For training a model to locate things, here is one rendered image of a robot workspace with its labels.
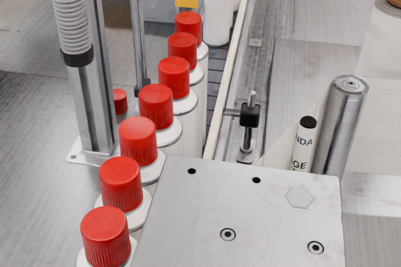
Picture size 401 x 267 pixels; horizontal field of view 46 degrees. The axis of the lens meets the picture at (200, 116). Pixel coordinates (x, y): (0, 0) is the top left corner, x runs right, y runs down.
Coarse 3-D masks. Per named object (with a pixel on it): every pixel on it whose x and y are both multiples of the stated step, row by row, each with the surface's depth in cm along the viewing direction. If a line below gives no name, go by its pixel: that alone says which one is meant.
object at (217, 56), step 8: (232, 32) 96; (216, 48) 91; (224, 48) 91; (208, 56) 89; (216, 56) 89; (224, 56) 89; (208, 64) 87; (216, 64) 87; (224, 64) 87; (208, 72) 85; (216, 72) 85; (208, 80) 83; (216, 80) 83; (208, 88) 81; (216, 88) 81; (208, 96) 79; (216, 96) 79; (208, 104) 78; (208, 112) 76; (208, 120) 74; (208, 128) 73
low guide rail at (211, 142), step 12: (240, 12) 95; (240, 24) 91; (228, 60) 82; (228, 72) 79; (228, 84) 77; (216, 108) 71; (216, 120) 69; (216, 132) 67; (216, 144) 68; (204, 156) 63
